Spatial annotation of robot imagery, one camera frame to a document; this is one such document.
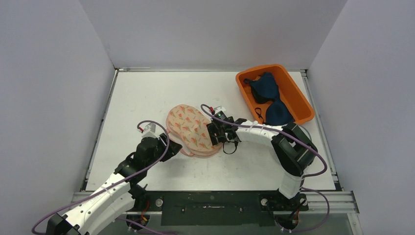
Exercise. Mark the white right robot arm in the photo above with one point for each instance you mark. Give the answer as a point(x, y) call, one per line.
point(289, 145)

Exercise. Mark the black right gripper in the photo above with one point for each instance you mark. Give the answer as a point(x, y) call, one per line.
point(215, 132)

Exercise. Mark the orange plastic bin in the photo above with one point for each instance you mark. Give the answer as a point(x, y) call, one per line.
point(290, 94)

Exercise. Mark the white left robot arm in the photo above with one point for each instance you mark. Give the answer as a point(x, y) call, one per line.
point(119, 193)

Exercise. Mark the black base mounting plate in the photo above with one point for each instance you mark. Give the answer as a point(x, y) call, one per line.
point(193, 217)

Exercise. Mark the white mesh cylindrical laundry bag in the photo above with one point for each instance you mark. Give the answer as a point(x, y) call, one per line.
point(306, 132)

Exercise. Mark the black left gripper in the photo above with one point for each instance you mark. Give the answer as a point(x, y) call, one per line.
point(173, 149)

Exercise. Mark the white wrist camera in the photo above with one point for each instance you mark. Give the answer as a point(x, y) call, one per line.
point(219, 109)
point(149, 131)

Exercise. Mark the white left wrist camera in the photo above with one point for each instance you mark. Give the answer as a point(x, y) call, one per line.
point(149, 131)

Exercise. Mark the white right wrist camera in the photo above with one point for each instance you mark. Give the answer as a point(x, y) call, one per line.
point(219, 109)

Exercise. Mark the pink carrot-print laundry bag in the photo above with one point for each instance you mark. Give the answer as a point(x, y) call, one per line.
point(188, 125)

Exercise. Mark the navy blue bra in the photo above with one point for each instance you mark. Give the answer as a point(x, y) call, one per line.
point(265, 89)

